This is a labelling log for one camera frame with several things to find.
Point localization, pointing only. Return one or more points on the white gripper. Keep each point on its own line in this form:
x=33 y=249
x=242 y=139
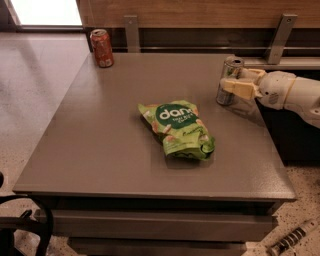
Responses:
x=275 y=87

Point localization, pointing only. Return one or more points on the silver redbull can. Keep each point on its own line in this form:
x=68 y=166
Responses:
x=231 y=71

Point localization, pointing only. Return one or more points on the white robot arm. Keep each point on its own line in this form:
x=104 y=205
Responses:
x=304 y=99

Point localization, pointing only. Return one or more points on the red coke can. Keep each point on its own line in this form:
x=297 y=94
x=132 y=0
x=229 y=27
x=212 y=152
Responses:
x=102 y=48

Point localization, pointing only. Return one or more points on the green chip bag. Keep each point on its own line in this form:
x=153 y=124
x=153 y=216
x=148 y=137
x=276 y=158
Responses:
x=179 y=128

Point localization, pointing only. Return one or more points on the grey table drawer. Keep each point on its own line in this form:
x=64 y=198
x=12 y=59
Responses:
x=183 y=226

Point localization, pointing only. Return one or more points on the striped tool on floor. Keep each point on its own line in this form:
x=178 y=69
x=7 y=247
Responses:
x=293 y=238

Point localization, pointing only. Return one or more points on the wooden counter panel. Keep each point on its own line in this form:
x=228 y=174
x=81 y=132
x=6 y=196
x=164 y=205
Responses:
x=199 y=13

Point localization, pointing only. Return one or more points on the right metal bracket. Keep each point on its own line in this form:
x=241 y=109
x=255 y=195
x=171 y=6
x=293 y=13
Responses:
x=281 y=36

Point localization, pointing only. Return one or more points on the metal bracket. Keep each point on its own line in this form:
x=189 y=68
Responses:
x=132 y=33
x=281 y=36

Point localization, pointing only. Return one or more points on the left metal bracket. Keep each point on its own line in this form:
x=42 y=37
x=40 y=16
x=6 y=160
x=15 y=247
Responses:
x=132 y=33

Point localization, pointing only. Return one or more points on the black chair frame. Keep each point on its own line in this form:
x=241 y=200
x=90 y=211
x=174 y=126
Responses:
x=8 y=226

